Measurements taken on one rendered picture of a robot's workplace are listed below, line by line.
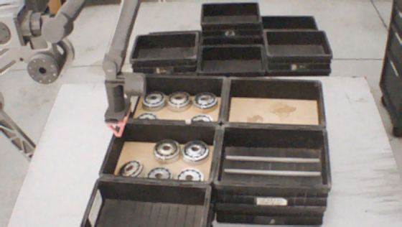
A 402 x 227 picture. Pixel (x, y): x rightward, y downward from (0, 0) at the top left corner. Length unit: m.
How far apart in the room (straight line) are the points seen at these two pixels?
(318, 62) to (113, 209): 1.62
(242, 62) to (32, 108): 1.62
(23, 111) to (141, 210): 2.17
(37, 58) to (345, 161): 1.31
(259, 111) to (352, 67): 1.92
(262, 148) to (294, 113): 0.25
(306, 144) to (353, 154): 0.30
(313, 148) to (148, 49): 1.57
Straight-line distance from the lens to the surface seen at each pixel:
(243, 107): 2.02
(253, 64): 3.07
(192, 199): 1.63
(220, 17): 3.38
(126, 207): 1.69
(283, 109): 2.01
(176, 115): 2.00
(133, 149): 1.88
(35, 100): 3.76
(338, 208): 1.83
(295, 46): 3.07
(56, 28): 1.47
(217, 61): 3.11
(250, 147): 1.84
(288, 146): 1.84
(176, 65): 2.81
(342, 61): 3.87
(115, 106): 1.52
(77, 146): 2.16
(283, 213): 1.70
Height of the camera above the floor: 2.11
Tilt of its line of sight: 40 degrees down
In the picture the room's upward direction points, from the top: 5 degrees counter-clockwise
